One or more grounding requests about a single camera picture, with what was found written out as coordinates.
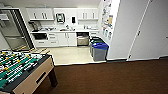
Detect grey trash bin blue lid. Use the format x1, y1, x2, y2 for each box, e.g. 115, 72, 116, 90
91, 42, 110, 63

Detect chrome sink faucet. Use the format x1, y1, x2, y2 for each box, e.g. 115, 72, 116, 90
64, 24, 70, 31

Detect brown cork pin board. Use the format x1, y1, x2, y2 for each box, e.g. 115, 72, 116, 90
106, 14, 114, 26

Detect black coffee machine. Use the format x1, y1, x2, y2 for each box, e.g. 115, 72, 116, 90
28, 20, 41, 32

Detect white upper cabinet small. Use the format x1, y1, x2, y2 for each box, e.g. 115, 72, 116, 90
25, 7, 55, 22

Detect white door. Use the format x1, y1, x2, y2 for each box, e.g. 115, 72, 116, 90
127, 0, 168, 62

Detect foosball table wooden green field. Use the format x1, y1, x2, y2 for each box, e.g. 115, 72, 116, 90
0, 49, 59, 94

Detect stainless steel refrigerator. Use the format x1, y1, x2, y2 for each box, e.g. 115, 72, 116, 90
0, 7, 35, 53

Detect white paper sheet on refrigerator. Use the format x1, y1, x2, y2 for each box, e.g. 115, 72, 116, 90
0, 13, 10, 21

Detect small wall paper notices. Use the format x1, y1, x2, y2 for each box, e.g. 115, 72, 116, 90
101, 25, 114, 41

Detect white upper cabinet black handles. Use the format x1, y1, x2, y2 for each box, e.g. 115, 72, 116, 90
77, 7, 100, 21

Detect large white wall poster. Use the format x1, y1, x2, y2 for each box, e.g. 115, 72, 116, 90
101, 0, 114, 18

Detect black door handle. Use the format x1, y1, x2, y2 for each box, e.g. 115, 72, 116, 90
136, 30, 141, 37

